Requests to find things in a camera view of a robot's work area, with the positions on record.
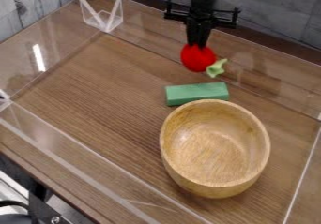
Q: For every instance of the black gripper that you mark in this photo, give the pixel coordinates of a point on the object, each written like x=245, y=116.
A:
x=201, y=18

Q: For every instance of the green foam block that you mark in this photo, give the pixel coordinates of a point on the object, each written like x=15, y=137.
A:
x=181, y=94

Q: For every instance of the red plush strawberry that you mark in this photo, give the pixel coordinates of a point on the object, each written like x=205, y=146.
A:
x=201, y=60

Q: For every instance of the wooden bowl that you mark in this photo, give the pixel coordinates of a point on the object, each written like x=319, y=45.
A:
x=214, y=147

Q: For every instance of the clear acrylic tray enclosure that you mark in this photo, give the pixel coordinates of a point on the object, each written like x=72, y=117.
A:
x=86, y=108

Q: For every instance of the black metal table bracket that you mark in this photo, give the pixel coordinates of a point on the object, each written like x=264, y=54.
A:
x=43, y=214

